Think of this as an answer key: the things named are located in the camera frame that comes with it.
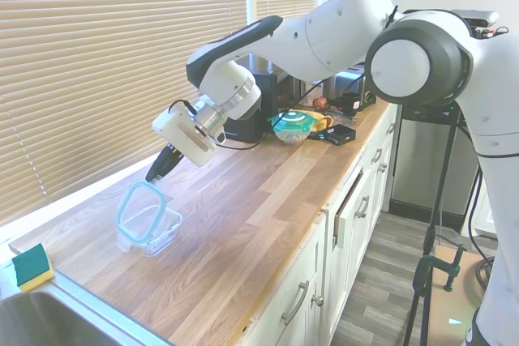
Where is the black mug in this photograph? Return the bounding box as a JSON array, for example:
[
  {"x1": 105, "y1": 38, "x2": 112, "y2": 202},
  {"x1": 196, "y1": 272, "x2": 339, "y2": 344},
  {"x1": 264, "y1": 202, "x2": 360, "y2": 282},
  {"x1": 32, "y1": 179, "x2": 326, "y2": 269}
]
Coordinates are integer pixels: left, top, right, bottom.
[{"x1": 339, "y1": 92, "x2": 362, "y2": 117}]

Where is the wide beige window blind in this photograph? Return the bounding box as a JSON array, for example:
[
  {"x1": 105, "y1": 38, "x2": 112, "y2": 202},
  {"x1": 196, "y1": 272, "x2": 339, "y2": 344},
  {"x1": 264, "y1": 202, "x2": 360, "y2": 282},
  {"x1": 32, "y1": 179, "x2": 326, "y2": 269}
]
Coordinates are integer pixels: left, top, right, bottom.
[{"x1": 0, "y1": 0, "x2": 249, "y2": 228}]

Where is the stainless steel sink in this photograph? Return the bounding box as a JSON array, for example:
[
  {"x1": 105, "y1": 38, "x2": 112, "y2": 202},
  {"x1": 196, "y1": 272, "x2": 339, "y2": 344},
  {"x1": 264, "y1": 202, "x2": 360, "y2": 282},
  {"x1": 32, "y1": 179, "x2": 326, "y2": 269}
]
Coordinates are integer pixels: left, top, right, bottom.
[{"x1": 0, "y1": 267, "x2": 174, "y2": 346}]

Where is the teal rimmed clear container lid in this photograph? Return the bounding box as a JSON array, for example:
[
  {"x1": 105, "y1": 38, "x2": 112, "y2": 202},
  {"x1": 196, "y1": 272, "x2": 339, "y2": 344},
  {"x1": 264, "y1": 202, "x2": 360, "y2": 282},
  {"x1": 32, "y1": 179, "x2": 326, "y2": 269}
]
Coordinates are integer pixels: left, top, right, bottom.
[{"x1": 116, "y1": 180, "x2": 169, "y2": 250}]

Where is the clear glass food container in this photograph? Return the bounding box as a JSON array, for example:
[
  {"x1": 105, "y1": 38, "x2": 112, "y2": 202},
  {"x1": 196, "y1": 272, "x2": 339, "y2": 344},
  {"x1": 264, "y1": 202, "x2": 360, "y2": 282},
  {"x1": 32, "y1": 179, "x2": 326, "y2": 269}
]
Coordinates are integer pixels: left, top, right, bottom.
[{"x1": 117, "y1": 206, "x2": 184, "y2": 258}]

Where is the white kitchen cabinet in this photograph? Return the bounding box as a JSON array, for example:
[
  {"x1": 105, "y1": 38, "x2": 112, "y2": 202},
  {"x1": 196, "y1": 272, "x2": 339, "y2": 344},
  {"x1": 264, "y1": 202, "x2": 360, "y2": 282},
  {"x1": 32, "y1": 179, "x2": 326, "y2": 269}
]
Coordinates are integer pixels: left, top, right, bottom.
[{"x1": 238, "y1": 102, "x2": 401, "y2": 346}]

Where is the stainless steel toaster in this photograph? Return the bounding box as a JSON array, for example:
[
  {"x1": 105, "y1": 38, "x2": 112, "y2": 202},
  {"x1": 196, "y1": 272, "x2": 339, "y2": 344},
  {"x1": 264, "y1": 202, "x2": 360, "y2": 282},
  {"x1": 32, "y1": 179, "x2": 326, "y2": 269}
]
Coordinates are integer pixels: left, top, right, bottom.
[{"x1": 324, "y1": 62, "x2": 378, "y2": 113}]

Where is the flat black box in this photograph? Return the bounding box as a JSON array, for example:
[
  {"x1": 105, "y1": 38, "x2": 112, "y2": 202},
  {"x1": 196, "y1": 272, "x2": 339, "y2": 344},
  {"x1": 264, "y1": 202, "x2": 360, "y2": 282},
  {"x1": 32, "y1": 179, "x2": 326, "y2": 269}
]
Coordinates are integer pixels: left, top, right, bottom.
[{"x1": 318, "y1": 123, "x2": 358, "y2": 147}]

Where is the black coffee maker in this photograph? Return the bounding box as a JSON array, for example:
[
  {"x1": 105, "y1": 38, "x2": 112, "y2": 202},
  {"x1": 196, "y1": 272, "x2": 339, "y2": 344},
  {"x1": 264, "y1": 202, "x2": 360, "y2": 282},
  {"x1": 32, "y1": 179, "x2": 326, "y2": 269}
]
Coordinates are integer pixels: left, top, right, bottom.
[{"x1": 224, "y1": 69, "x2": 281, "y2": 143}]

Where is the dark green clamp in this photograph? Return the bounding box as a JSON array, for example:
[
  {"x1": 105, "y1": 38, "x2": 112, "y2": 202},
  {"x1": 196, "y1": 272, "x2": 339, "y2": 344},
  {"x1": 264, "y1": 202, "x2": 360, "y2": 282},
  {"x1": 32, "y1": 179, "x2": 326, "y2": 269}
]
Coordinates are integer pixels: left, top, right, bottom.
[{"x1": 413, "y1": 242, "x2": 467, "y2": 302}]

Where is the yellow green sponge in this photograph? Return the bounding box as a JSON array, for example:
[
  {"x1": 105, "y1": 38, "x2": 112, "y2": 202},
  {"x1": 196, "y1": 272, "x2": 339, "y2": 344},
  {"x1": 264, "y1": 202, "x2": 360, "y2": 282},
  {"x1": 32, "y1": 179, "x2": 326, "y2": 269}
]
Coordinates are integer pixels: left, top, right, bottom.
[{"x1": 11, "y1": 242, "x2": 55, "y2": 294}]

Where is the bowl with green lid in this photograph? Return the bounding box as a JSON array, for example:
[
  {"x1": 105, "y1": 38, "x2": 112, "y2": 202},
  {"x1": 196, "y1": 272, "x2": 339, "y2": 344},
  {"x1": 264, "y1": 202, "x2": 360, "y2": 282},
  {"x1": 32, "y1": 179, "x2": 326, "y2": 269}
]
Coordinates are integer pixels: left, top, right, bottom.
[{"x1": 267, "y1": 109, "x2": 318, "y2": 147}]

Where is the grey metal appliance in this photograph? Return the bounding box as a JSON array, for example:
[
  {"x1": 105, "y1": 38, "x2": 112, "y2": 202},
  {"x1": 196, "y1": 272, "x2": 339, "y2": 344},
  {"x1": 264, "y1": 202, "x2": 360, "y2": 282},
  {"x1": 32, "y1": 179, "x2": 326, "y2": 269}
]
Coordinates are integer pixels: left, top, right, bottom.
[{"x1": 389, "y1": 105, "x2": 482, "y2": 233}]

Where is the grey stereo camera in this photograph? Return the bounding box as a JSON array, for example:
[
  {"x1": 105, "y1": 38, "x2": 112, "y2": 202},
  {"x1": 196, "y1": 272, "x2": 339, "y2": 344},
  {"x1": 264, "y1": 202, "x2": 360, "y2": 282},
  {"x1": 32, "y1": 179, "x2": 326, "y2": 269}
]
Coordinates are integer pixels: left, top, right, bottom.
[{"x1": 451, "y1": 8, "x2": 500, "y2": 39}]

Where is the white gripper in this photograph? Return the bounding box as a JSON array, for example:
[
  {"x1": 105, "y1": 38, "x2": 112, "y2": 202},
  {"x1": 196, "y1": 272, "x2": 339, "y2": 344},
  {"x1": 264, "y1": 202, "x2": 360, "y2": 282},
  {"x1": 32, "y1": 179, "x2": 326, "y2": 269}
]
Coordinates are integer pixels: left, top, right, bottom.
[{"x1": 144, "y1": 101, "x2": 217, "y2": 182}]

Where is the brown cardboard sheet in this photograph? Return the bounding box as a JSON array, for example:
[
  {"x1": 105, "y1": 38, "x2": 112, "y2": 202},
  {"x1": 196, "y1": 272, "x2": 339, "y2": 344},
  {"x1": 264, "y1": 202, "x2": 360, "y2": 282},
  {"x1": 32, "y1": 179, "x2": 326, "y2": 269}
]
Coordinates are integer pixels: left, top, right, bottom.
[{"x1": 421, "y1": 240, "x2": 498, "y2": 346}]

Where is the black camera tripod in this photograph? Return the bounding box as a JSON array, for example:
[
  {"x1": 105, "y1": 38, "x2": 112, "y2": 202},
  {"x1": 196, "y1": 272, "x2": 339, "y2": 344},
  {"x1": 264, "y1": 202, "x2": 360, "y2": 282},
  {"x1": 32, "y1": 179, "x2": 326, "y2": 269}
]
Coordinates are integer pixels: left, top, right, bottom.
[{"x1": 402, "y1": 105, "x2": 467, "y2": 346}]

